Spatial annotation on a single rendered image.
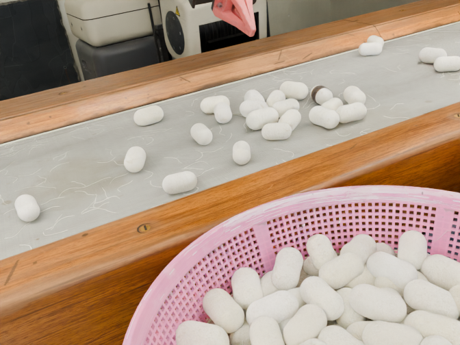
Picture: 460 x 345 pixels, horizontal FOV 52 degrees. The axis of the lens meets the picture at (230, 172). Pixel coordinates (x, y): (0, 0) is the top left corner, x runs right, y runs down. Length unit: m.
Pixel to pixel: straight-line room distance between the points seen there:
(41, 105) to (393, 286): 0.50
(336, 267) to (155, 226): 0.13
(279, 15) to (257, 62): 2.30
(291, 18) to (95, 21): 1.89
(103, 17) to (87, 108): 0.73
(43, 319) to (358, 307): 0.19
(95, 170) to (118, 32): 0.90
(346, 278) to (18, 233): 0.27
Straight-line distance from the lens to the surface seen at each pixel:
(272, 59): 0.74
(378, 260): 0.33
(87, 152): 0.55
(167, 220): 0.35
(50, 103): 0.68
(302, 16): 3.13
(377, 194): 0.35
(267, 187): 0.37
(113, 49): 1.38
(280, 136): 0.49
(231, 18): 0.69
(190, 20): 1.13
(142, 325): 0.27
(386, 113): 0.56
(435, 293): 0.31
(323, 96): 0.57
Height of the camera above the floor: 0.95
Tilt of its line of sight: 28 degrees down
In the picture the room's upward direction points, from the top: 8 degrees counter-clockwise
